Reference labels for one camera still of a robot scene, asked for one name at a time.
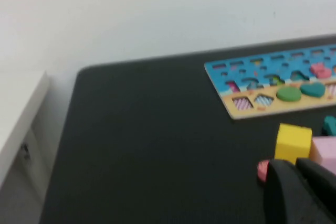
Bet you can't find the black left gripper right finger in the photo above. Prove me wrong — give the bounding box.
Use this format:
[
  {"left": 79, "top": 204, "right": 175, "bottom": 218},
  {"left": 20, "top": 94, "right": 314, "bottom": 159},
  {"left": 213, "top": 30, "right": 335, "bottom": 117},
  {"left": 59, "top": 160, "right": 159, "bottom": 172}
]
[{"left": 296, "top": 157, "right": 336, "bottom": 224}]

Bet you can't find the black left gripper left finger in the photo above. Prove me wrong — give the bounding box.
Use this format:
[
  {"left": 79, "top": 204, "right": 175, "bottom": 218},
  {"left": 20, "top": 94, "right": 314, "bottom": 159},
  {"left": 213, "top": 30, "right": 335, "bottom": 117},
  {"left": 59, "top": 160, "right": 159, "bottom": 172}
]
[{"left": 263, "top": 159, "right": 320, "bottom": 224}]

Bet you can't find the teal number four piece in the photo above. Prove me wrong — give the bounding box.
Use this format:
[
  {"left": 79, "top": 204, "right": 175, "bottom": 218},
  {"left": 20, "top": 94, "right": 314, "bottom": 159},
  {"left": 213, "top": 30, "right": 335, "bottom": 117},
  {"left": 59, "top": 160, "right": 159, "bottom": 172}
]
[{"left": 321, "top": 115, "right": 336, "bottom": 137}]

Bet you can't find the green circle piece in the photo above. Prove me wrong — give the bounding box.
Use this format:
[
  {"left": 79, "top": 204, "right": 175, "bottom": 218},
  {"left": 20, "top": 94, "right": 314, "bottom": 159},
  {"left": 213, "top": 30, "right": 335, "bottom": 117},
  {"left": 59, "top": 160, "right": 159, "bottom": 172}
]
[{"left": 276, "top": 86, "right": 302, "bottom": 102}]

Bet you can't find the teal heart piece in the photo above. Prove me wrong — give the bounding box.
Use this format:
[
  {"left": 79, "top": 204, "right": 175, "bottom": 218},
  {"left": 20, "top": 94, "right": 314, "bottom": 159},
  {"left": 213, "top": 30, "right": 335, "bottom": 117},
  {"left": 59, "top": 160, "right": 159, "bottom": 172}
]
[{"left": 300, "top": 82, "right": 326, "bottom": 98}]

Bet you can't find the pink number five piece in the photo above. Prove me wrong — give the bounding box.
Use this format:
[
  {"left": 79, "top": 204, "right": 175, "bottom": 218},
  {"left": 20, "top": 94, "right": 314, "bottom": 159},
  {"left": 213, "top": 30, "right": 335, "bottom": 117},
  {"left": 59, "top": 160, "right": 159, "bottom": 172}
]
[{"left": 309, "top": 62, "right": 332, "bottom": 77}]

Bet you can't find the blue wooden puzzle board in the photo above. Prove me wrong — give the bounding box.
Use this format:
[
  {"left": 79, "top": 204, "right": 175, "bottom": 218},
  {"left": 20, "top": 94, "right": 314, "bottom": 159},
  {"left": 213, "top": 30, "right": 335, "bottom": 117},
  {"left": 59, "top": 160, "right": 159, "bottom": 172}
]
[{"left": 204, "top": 34, "right": 336, "bottom": 120}]

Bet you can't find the pink wooden fish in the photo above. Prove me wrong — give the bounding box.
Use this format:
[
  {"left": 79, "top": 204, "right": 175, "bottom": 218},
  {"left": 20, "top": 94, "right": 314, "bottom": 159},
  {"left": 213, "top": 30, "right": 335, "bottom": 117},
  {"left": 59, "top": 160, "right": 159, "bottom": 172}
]
[{"left": 257, "top": 159, "right": 271, "bottom": 183}]

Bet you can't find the light pink cube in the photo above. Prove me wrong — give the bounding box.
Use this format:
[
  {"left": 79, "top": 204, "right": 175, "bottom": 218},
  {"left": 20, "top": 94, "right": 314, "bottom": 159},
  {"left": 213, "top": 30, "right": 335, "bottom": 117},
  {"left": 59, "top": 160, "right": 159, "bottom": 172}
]
[{"left": 309, "top": 136, "right": 336, "bottom": 175}]

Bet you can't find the yellow cube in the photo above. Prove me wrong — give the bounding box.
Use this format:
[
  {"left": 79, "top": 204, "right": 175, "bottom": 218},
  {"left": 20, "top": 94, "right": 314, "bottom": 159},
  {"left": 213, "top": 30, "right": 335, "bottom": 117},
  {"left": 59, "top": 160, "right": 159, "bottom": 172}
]
[{"left": 274, "top": 123, "right": 313, "bottom": 166}]

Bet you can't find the white cabinet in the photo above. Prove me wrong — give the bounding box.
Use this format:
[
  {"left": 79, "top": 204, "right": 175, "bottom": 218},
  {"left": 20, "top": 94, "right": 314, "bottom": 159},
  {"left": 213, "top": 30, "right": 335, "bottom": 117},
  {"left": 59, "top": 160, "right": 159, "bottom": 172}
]
[{"left": 0, "top": 70, "right": 50, "bottom": 209}]

